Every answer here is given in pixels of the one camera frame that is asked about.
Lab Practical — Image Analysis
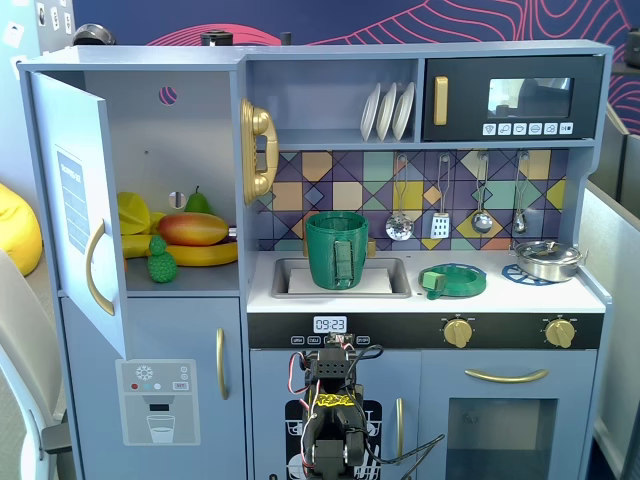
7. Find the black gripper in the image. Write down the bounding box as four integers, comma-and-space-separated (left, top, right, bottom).
307, 347, 358, 398

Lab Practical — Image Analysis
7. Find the green toy pineapple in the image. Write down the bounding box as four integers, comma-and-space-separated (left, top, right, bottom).
146, 234, 179, 285

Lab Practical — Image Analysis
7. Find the blue cabinet door with label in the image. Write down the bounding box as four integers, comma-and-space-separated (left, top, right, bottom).
28, 70, 129, 361

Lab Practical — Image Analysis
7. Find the blue dishwasher door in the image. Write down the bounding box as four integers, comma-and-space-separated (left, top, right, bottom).
249, 348, 422, 480

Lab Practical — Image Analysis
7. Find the blue oven door with window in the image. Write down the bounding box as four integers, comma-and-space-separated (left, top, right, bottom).
421, 349, 599, 480

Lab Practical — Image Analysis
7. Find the grey toy sink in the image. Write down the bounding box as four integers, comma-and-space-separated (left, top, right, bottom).
271, 256, 413, 300

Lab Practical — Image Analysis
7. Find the green printed cup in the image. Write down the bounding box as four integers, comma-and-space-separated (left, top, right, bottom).
304, 210, 371, 292

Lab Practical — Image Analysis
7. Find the gold stove knob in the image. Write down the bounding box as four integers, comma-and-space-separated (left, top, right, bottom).
543, 316, 577, 350
442, 316, 476, 350

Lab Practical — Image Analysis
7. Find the metal skimmer spoon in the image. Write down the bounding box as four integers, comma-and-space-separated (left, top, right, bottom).
384, 153, 417, 242

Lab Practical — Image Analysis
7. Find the large yellow toy banana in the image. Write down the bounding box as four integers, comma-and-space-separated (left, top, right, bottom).
166, 240, 240, 268

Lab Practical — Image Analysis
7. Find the hanging silver spatula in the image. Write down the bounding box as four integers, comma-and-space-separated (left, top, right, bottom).
429, 153, 452, 241

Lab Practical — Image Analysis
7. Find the blue fridge door with dispenser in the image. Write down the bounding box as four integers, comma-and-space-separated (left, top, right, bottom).
59, 296, 247, 480

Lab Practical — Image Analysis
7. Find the red yellow toy mango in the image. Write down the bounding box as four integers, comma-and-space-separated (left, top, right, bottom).
157, 211, 232, 248

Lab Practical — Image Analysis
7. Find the blue round trivet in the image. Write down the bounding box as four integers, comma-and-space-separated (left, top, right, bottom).
500, 262, 562, 288

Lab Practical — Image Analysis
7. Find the metal ladle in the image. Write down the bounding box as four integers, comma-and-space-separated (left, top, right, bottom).
470, 151, 495, 235

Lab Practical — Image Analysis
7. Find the green toy pear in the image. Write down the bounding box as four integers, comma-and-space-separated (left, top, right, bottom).
184, 185, 213, 216

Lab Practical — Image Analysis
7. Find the pale yellow toy banana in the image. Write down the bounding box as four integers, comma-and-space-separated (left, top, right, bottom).
120, 233, 167, 261

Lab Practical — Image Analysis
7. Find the small metal spoon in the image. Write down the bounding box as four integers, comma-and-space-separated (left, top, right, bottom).
511, 150, 531, 236

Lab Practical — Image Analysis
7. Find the steel toy pot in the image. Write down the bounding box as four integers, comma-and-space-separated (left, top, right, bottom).
509, 239, 589, 284

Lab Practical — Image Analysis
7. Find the yellow toy starfruit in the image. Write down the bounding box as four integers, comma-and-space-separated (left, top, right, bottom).
116, 190, 153, 237

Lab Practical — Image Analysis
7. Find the white toy plate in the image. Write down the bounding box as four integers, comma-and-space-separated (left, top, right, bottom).
375, 81, 400, 143
360, 82, 384, 143
390, 80, 417, 142

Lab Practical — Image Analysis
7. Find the gold toy telephone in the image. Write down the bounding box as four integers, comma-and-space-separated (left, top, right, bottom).
239, 97, 280, 207

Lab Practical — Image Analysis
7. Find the black toy microwave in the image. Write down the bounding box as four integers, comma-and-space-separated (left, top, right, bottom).
421, 55, 607, 143

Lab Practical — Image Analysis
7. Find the grey office partition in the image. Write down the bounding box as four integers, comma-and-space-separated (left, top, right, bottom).
579, 104, 640, 477

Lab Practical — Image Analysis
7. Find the blue toy kitchen unit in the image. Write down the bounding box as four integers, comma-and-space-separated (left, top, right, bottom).
17, 39, 616, 480

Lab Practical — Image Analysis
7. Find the white office chair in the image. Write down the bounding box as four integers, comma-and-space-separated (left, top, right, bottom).
0, 248, 76, 480

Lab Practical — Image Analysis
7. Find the yellow beanbag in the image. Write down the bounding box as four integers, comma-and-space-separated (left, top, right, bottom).
0, 181, 44, 278

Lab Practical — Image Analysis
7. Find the black capped object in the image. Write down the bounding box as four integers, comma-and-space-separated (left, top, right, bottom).
200, 29, 233, 48

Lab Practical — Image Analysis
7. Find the round black device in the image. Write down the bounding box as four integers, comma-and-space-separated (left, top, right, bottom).
71, 22, 117, 48

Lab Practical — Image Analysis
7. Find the small wrist camera board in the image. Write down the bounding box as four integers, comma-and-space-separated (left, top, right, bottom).
324, 331, 357, 350

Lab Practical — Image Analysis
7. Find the gold dishwasher door handle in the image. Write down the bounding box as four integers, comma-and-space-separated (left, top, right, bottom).
395, 396, 406, 454

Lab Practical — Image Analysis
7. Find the straight gold fridge handle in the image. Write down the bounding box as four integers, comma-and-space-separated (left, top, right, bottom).
215, 327, 231, 401

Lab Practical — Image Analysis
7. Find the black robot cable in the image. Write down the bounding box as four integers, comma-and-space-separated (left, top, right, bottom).
349, 433, 447, 480

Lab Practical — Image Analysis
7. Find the green printed ring lid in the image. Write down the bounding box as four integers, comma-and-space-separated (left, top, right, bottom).
417, 262, 488, 302

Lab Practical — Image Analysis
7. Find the gold oven door handle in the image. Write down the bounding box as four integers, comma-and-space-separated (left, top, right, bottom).
463, 367, 550, 385

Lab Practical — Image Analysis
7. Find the curved gold door handle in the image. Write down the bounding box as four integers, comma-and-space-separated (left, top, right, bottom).
84, 218, 117, 317

